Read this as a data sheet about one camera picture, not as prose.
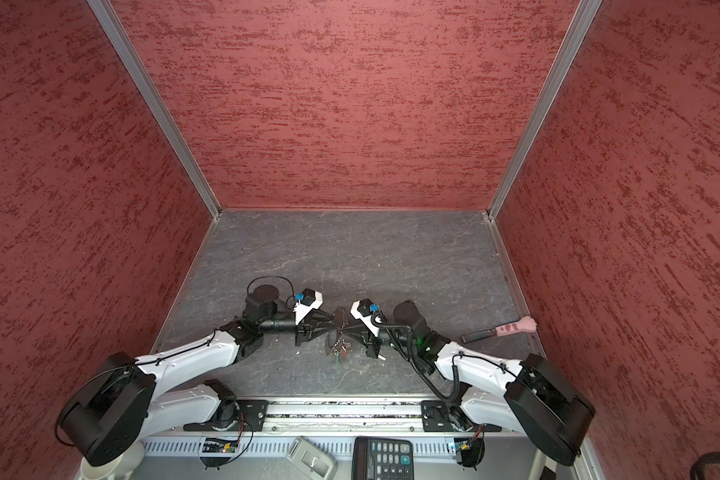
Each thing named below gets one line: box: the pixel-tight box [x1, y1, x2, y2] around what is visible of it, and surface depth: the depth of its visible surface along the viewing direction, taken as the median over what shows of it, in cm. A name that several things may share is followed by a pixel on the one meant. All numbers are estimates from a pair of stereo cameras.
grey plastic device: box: [286, 436, 338, 480], surface depth 67 cm
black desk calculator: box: [351, 436, 415, 480], surface depth 68 cm
